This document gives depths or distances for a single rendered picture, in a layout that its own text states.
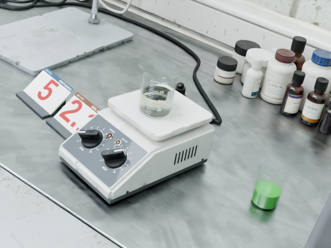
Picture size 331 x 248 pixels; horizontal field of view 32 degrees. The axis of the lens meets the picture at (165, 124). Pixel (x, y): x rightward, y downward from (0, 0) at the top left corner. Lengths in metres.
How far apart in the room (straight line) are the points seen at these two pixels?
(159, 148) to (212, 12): 0.56
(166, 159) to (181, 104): 0.10
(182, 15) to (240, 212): 0.64
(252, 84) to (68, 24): 0.44
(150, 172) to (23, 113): 0.27
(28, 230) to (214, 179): 0.29
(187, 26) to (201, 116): 0.52
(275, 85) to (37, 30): 0.52
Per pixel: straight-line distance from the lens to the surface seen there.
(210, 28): 1.32
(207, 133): 0.87
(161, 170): 0.83
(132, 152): 0.80
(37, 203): 0.80
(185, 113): 0.86
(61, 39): 1.23
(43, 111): 0.99
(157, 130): 0.81
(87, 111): 0.94
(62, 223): 0.77
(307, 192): 0.92
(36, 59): 1.14
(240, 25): 1.28
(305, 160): 0.99
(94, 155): 0.82
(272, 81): 1.11
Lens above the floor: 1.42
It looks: 31 degrees down
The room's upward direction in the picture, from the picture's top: 10 degrees clockwise
